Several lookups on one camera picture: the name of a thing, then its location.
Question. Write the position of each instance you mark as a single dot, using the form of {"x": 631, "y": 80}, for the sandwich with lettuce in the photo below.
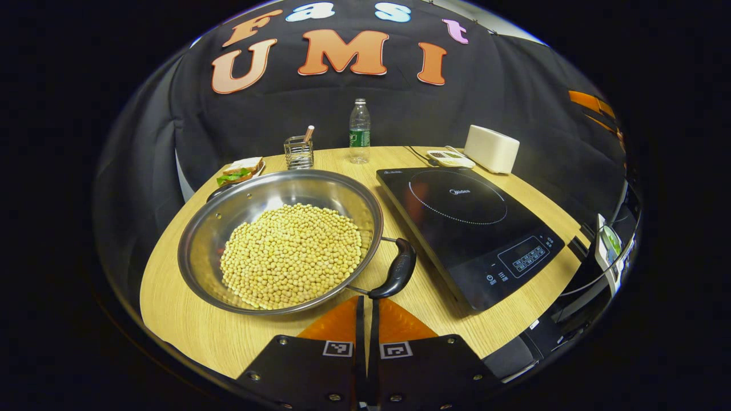
{"x": 243, "y": 168}

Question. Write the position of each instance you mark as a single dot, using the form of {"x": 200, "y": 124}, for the pile of soybeans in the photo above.
{"x": 291, "y": 257}

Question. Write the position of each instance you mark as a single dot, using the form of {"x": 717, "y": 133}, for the black induction cooktop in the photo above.
{"x": 457, "y": 228}

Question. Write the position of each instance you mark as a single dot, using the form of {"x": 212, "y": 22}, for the small white plate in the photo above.
{"x": 260, "y": 170}

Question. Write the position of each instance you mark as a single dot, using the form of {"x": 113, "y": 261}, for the black backdrop cloth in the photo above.
{"x": 400, "y": 108}

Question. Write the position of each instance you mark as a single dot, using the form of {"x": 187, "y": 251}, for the wooden stick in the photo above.
{"x": 309, "y": 133}

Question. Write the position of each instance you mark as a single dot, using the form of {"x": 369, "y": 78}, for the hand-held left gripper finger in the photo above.
{"x": 374, "y": 354}
{"x": 361, "y": 354}

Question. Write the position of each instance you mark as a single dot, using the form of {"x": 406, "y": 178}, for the clear plastic water bottle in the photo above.
{"x": 360, "y": 137}

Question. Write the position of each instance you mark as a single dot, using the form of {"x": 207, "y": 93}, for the white toaster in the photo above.
{"x": 491, "y": 149}

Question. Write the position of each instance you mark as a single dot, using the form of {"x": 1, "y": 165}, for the white divided dish with beans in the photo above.
{"x": 451, "y": 158}

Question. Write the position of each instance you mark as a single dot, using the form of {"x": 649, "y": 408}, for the white device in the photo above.
{"x": 608, "y": 245}

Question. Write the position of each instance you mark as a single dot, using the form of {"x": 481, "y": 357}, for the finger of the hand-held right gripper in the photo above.
{"x": 588, "y": 101}
{"x": 605, "y": 125}

